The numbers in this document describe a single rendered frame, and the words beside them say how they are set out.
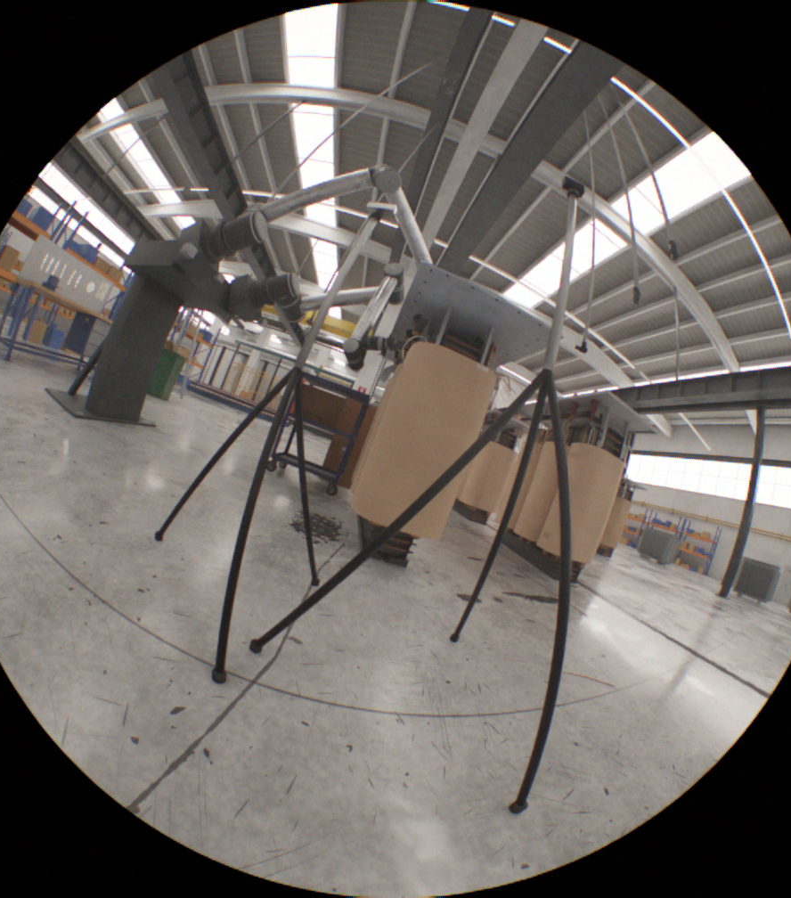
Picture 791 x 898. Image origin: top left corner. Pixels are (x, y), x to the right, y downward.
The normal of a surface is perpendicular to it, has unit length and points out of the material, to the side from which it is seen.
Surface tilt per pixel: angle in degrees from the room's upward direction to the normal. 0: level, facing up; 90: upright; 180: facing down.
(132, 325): 90
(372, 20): 174
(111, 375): 90
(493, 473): 90
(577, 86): 180
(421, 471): 90
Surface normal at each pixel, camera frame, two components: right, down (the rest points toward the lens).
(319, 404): 0.12, 0.04
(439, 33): -0.44, 0.90
